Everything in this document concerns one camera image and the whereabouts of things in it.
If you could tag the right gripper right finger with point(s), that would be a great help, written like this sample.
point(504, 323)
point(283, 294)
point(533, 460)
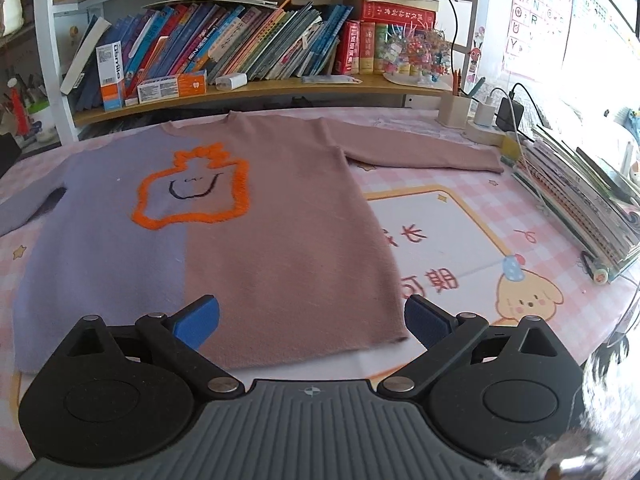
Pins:
point(446, 339)

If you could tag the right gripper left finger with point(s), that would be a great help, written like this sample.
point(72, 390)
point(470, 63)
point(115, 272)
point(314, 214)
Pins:
point(172, 341)

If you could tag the purple and pink sweater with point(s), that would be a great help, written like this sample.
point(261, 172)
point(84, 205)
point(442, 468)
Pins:
point(261, 212)

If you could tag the pink cartoon table mat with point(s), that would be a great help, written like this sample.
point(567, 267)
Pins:
point(470, 222)

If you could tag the stack of notebooks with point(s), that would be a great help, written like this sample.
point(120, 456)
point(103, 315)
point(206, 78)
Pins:
point(595, 203)

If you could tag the white power strip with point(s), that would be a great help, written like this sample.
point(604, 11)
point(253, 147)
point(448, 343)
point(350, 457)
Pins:
point(490, 136)

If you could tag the beige pen holder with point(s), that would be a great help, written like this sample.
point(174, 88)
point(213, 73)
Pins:
point(453, 110)

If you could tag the black power adapter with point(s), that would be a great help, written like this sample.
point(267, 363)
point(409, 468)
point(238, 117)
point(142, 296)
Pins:
point(509, 115)

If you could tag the lying white orange box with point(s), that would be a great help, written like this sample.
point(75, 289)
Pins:
point(172, 87)

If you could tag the white charger block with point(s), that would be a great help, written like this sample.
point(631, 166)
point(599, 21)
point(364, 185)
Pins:
point(231, 82)

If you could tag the white tub green lid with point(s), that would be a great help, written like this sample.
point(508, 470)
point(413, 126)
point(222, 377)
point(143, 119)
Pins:
point(43, 125)

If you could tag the red tassel ornament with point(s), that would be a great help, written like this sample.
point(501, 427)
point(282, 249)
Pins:
point(21, 118)

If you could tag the white leaning book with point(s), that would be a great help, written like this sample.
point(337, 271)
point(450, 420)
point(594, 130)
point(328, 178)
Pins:
point(96, 29)

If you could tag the candy bouquet ornament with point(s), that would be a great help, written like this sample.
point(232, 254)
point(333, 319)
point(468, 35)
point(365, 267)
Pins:
point(421, 54)

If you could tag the upright white orange box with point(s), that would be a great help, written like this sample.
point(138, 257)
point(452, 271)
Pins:
point(111, 75)

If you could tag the row of colourful books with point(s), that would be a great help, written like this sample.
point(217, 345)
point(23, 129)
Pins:
point(264, 39)

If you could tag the red dictionary books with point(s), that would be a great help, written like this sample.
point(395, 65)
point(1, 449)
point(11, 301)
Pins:
point(385, 35)

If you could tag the wooden bookshelf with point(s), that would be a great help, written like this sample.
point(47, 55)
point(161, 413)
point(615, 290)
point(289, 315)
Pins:
point(55, 18)

